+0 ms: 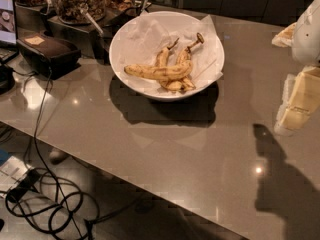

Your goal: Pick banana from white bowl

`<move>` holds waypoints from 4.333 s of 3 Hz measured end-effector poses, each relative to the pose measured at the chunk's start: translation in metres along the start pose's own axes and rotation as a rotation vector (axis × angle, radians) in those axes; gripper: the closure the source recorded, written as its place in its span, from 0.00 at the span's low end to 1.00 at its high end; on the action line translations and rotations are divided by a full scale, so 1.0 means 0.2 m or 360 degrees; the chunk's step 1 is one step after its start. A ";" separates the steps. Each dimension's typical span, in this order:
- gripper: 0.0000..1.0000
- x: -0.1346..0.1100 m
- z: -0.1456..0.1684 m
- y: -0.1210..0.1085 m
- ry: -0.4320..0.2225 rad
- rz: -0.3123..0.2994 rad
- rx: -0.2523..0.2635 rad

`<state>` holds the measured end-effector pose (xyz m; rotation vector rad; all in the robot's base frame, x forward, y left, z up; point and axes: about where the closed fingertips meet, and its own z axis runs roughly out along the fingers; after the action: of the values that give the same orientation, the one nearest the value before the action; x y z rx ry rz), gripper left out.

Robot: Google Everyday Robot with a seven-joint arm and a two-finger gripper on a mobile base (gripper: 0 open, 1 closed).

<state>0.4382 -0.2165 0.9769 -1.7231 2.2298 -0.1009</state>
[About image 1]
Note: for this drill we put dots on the laptop computer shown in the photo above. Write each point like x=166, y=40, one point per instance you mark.
x=8, y=31

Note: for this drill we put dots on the black round object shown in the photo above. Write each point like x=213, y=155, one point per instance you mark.
x=7, y=81

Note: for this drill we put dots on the black power adapter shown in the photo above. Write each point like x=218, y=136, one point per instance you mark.
x=23, y=186

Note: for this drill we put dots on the glass jar of nuts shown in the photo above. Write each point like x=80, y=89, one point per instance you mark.
x=73, y=11

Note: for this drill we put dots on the black box device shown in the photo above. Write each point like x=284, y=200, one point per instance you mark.
x=50, y=57

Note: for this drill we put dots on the dark tray stand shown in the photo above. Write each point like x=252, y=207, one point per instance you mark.
x=85, y=37

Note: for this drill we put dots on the white paper on floor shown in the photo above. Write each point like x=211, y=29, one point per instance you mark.
x=12, y=171

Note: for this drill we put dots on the white ceramic bowl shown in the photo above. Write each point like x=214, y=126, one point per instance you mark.
x=143, y=84

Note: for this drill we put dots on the left rear yellow banana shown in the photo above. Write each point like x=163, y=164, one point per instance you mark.
x=163, y=55

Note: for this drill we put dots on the serving tongs in jar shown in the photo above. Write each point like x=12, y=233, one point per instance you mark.
x=89, y=18

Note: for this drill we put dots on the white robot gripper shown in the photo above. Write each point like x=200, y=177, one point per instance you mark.
x=307, y=34

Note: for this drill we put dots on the spotted yellow banana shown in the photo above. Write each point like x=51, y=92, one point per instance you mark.
x=173, y=72

